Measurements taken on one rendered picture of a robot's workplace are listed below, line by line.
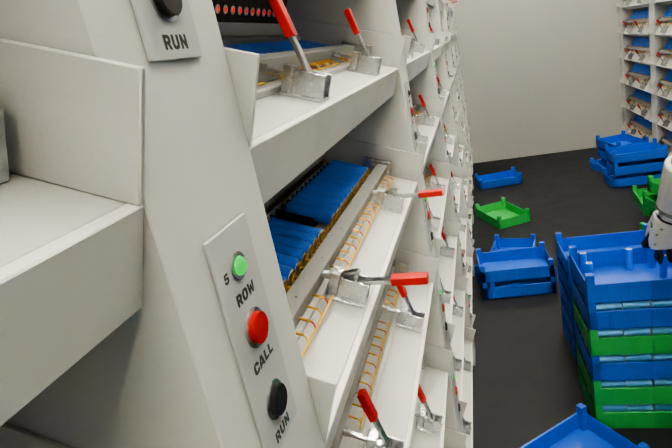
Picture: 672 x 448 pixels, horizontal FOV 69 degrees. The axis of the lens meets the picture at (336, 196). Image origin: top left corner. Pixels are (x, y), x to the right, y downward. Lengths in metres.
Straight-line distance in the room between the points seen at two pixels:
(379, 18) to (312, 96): 0.44
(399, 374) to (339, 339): 0.29
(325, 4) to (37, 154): 0.71
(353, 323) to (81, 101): 0.33
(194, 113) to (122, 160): 0.05
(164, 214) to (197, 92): 0.06
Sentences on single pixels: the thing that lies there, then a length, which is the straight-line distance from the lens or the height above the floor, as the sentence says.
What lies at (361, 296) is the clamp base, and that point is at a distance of 0.49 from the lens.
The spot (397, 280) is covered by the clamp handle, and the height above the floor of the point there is 0.93.
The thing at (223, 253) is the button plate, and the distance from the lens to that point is 0.23.
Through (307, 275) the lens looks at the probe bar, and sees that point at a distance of 0.48.
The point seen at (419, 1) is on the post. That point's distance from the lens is 1.56.
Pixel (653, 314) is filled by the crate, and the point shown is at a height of 0.36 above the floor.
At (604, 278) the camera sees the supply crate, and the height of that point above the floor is 0.40.
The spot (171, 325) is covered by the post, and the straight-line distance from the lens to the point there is 0.21.
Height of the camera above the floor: 1.14
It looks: 15 degrees down
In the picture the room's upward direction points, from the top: 12 degrees counter-clockwise
